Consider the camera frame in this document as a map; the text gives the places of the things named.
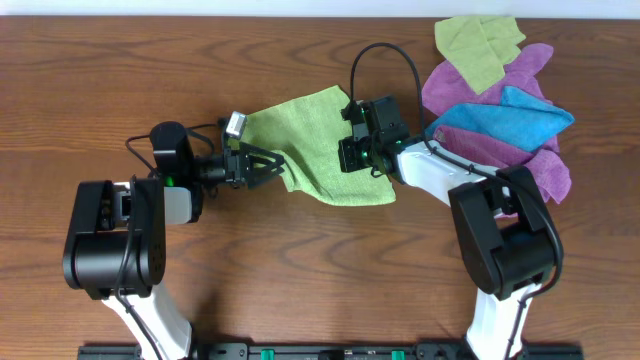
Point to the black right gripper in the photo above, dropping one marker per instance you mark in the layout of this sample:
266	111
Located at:
346	151

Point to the blue cloth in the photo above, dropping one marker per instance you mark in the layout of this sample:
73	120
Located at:
520	119

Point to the olive green cloth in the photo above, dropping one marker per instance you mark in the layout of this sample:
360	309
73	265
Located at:
479	47

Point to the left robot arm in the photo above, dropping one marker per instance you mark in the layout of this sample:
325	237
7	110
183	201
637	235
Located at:
115	248

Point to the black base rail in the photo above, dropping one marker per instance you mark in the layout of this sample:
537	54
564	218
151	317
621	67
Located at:
443	350

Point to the light green cloth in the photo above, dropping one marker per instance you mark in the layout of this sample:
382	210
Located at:
305	131

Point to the purple cloth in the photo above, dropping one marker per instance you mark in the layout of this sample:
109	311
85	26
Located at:
550	173
445	87

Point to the lower purple cloth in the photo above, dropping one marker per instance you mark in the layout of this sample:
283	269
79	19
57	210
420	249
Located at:
550	173

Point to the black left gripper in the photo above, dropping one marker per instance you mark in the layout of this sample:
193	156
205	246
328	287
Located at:
237	168

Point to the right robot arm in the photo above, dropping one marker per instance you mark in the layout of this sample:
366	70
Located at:
509	245

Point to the upper purple cloth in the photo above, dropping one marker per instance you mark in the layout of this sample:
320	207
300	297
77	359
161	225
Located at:
445	87

